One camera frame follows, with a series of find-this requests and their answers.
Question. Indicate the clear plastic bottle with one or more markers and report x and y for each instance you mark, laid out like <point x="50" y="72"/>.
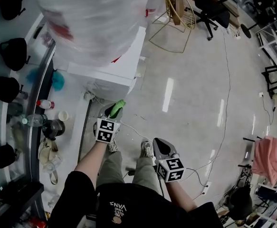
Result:
<point x="35" y="120"/>

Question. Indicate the teal scrub ball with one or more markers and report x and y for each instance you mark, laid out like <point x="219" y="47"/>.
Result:
<point x="58" y="79"/>

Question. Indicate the black round stand base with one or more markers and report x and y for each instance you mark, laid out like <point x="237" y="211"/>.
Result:
<point x="245" y="30"/>

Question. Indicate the person's leg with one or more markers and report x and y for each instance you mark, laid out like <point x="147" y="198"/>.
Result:
<point x="109" y="170"/>
<point x="145" y="172"/>

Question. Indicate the pink cloth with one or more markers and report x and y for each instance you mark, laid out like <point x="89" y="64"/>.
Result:
<point x="266" y="158"/>

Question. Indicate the person's left forearm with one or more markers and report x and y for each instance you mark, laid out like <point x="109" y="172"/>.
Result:
<point x="90" y="160"/>

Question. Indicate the clear wrapped water jug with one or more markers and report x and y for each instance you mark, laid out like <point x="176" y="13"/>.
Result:
<point x="93" y="20"/>

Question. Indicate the black backpack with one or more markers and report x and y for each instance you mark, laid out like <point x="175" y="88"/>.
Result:
<point x="240" y="203"/>

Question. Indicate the green cup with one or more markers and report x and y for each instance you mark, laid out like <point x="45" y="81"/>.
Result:
<point x="117" y="108"/>

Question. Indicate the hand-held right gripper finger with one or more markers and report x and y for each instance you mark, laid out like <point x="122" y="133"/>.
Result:
<point x="168" y="147"/>
<point x="155" y="151"/>

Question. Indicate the brown paper bag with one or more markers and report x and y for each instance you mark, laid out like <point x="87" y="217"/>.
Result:
<point x="177" y="8"/>

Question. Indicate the black office chair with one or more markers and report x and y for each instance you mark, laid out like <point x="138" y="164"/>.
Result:
<point x="214" y="11"/>

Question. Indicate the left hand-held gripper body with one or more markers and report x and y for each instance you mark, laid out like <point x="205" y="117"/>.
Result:
<point x="106" y="130"/>

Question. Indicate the white metal frame rack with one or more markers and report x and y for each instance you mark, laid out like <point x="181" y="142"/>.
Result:
<point x="271" y="39"/>

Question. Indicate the person's right forearm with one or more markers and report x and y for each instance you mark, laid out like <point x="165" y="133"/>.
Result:
<point x="178" y="193"/>

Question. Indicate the dark glass jar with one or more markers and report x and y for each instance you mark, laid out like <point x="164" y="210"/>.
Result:
<point x="54" y="129"/>

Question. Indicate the white bottle with red cap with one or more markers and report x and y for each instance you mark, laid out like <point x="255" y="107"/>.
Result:
<point x="45" y="104"/>

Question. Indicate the person's right shoe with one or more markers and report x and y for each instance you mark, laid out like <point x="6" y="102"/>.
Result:
<point x="147" y="148"/>

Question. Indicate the red plastic strip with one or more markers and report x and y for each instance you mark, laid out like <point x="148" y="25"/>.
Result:
<point x="116" y="59"/>

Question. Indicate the beige tote bag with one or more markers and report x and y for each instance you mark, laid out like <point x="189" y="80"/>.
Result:
<point x="48" y="153"/>

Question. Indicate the person's shoe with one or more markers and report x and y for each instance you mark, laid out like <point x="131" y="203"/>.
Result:
<point x="112" y="146"/>
<point x="147" y="148"/>

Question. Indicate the person's right leg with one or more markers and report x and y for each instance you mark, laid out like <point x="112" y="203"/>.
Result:
<point x="145" y="172"/>

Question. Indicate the black clothes rack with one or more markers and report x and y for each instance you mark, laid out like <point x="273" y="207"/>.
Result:
<point x="250" y="139"/>

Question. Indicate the black power adapter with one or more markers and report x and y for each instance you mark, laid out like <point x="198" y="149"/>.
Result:
<point x="130" y="173"/>

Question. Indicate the white power strip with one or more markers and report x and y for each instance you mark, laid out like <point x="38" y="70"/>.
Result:
<point x="233" y="33"/>

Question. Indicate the white paper cup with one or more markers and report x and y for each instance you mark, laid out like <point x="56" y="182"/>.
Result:
<point x="63" y="116"/>

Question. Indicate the person's left leg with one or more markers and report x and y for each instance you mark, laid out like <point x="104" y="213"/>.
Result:
<point x="109" y="170"/>

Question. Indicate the red packet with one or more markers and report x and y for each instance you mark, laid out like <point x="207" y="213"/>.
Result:
<point x="37" y="223"/>

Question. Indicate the person's black shirt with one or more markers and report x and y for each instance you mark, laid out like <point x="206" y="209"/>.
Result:
<point x="133" y="205"/>

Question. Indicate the person's left shoe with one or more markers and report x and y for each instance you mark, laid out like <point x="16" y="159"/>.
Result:
<point x="112" y="146"/>

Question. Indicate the white water dispenser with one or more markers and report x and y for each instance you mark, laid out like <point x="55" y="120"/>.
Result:
<point x="126" y="63"/>

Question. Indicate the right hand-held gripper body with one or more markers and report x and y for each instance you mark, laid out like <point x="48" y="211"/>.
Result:
<point x="170" y="168"/>

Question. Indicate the black metal frame table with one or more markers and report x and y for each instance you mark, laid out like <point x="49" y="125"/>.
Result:
<point x="270" y="77"/>

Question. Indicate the group of black wall bags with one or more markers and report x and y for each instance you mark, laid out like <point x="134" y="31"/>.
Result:
<point x="13" y="53"/>

